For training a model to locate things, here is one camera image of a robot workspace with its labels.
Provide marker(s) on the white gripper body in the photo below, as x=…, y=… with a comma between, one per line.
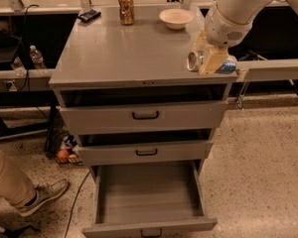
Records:
x=223, y=30

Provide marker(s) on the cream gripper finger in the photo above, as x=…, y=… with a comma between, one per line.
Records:
x=213, y=58
x=200, y=42

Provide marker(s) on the silver blue redbull can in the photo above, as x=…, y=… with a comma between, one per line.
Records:
x=195, y=61

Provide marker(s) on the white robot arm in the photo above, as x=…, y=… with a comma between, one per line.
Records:
x=244, y=11

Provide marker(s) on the gold patterned can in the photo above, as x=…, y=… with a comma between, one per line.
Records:
x=126, y=12

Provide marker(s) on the grey metal drawer cabinet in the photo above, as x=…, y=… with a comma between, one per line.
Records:
x=106, y=64

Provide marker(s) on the grey top drawer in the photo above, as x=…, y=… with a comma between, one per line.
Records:
x=143, y=117

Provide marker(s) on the grey middle drawer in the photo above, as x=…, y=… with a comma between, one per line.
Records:
x=144, y=153

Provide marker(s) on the grey open bottom drawer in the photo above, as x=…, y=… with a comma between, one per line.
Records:
x=147, y=201

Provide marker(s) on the white ceramic bowl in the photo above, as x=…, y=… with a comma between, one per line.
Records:
x=176, y=19

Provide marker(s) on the black rectangular device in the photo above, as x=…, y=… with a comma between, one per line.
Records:
x=89, y=16

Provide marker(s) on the clear plastic water bottle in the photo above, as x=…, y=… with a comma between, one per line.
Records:
x=37, y=58

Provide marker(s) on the orange fruit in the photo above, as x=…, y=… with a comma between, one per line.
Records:
x=63, y=154

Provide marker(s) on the grey sneaker shoe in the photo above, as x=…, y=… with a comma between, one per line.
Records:
x=44, y=193

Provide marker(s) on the khaki trouser leg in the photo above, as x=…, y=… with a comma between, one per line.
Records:
x=15, y=186

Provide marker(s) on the white wall power outlet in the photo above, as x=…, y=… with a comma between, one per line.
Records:
x=10, y=85

